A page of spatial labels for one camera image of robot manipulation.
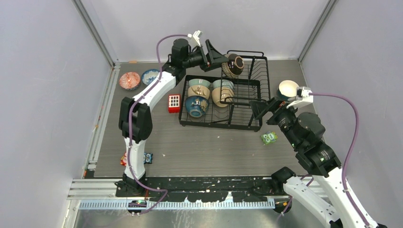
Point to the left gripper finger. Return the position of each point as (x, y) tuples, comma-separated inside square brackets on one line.
[(214, 57), (215, 65)]

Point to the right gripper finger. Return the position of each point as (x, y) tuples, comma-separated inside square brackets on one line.
[(259, 108), (272, 105)]

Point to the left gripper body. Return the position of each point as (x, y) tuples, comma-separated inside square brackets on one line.
[(197, 59)]

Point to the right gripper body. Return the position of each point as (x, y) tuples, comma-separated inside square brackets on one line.
[(283, 117)]

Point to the teal white dotted bowl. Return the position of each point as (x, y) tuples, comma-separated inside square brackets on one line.
[(287, 89)]

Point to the brown striped bowl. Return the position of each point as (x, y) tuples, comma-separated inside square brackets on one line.
[(234, 67)]

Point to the black wire dish rack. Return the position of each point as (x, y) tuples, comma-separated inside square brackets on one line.
[(233, 110)]

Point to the white blue floral bowl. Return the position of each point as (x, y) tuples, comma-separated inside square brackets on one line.
[(149, 76)]

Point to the blue zigzag pattern bowl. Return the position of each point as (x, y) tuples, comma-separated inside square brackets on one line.
[(130, 81)]

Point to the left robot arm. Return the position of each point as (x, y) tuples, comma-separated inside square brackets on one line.
[(135, 119)]

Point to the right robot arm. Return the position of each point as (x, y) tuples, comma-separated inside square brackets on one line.
[(322, 163)]

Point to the light teal ribbed bowl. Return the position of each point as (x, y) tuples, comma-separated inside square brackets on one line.
[(223, 83)]

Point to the beige bowl with bird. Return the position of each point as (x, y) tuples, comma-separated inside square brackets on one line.
[(199, 90)]

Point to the beige plain bowl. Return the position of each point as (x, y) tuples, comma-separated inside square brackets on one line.
[(222, 96)]

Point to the green owl toy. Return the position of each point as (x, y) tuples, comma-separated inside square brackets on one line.
[(269, 137)]

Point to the dark blue glazed bowl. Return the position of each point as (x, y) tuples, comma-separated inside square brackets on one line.
[(196, 106)]

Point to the red white toy block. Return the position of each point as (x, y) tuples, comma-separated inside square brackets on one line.
[(174, 103)]

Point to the blue owl toy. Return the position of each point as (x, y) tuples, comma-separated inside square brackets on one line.
[(148, 158)]

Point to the red owl toy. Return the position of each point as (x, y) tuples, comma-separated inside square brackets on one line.
[(123, 159)]

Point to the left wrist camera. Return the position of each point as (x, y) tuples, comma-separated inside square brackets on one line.
[(194, 38)]

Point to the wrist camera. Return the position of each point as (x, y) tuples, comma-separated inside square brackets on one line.
[(303, 98), (194, 38)]

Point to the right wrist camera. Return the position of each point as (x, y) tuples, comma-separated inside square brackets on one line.
[(303, 98)]

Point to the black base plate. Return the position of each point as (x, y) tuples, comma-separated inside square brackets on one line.
[(205, 189)]

